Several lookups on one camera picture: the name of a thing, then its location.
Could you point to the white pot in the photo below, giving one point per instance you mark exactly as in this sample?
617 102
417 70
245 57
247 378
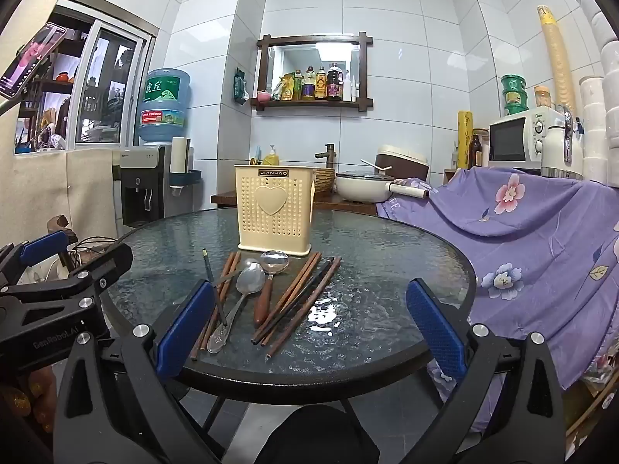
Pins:
362 186

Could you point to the wooden basin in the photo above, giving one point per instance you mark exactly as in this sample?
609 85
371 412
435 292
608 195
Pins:
323 179

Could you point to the wooden counter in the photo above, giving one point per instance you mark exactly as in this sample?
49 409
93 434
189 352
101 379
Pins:
348 207

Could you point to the brown glass bottle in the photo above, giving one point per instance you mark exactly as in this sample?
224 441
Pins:
476 151

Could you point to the clear plastic spoon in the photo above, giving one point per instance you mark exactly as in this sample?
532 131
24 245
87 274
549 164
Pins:
250 278

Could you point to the blue water jug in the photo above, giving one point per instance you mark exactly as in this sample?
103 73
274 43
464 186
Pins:
162 106

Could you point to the bronze faucet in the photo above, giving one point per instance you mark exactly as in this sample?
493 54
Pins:
329 152

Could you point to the smartphone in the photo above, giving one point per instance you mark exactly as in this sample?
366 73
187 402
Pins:
29 60

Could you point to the yellow soap dispenser bottle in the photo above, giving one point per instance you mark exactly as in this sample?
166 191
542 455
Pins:
271 157

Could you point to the tall stack of paper cups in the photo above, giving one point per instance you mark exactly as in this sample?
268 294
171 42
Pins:
556 63

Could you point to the brown white rice cooker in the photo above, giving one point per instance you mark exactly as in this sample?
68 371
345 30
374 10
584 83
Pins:
404 162

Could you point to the green label bottle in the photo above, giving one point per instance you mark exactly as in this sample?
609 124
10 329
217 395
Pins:
298 84

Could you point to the black chopstick gold band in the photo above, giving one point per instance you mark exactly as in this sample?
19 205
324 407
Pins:
209 270

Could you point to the yellow packet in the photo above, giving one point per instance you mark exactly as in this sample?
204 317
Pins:
288 88

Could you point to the brown wooden chopstick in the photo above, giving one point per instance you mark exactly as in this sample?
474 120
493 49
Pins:
227 270
303 309
289 290
296 292
235 266

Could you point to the person's black pants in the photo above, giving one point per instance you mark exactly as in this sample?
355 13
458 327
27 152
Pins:
314 437

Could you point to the jar with orange lid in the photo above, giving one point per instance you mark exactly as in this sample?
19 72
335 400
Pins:
542 96

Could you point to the pink bowl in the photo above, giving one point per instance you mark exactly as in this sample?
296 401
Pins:
263 95

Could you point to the green packet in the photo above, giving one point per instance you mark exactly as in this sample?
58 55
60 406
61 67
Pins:
240 84

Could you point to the dark soy sauce bottle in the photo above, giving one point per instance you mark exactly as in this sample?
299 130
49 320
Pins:
334 82

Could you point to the window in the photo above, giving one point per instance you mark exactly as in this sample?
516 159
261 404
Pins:
82 77

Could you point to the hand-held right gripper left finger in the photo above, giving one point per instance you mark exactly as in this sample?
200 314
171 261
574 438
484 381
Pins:
186 333

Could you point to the person's left hand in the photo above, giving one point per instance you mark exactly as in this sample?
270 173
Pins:
41 396

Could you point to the water dispenser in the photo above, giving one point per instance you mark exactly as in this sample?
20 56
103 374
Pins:
140 183

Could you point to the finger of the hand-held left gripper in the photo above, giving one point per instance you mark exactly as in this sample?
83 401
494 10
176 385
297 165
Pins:
104 266
43 246

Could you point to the yellow roll box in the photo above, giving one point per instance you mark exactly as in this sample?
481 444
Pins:
465 138

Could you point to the cream plastic utensil holder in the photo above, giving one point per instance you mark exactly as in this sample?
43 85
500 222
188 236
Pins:
273 208

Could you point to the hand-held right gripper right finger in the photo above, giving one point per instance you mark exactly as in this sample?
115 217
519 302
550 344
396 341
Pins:
435 328

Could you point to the beige cloth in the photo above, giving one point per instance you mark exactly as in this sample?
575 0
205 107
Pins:
48 193

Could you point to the stack of green bowls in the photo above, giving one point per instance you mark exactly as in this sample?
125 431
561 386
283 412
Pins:
513 94

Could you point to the white microwave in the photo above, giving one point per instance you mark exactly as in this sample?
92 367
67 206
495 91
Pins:
520 138

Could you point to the purple floral cloth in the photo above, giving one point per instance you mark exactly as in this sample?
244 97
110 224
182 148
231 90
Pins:
522 261

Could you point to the white squeeze bottle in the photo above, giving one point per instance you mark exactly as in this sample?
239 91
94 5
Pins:
347 88
356 89

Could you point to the teal paper cup holder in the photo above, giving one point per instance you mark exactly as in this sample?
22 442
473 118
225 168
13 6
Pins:
180 154

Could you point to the yellow label bottle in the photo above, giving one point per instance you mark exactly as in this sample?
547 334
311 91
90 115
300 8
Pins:
320 82

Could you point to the purple label bottle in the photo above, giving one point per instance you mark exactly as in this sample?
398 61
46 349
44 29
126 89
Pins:
308 83

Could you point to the dark wooden wall shelf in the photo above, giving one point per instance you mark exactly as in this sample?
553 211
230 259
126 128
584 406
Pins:
314 103

